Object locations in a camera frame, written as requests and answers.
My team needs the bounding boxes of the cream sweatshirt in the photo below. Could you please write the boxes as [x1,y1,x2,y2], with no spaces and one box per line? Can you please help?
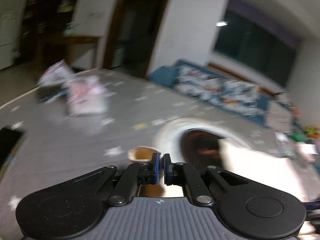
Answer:
[127,139,319,239]

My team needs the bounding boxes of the round black induction cooker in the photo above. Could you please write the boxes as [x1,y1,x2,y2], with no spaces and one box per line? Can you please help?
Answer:
[153,118,253,171]

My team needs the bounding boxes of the pink tissue pack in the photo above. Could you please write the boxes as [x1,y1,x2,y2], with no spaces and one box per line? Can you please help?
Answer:
[63,75,108,116]

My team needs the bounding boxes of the blue corner sofa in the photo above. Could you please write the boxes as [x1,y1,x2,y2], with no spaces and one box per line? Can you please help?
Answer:
[148,60,302,133]

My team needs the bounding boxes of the grey cushion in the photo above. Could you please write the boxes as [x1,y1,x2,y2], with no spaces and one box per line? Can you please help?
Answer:
[265,100,293,133]

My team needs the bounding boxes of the yellow plush toys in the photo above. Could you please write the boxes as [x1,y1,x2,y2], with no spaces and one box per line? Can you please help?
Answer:
[304,126,319,140]

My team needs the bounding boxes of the dark window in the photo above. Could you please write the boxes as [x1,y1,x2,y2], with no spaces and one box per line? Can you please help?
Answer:
[213,10,299,87]

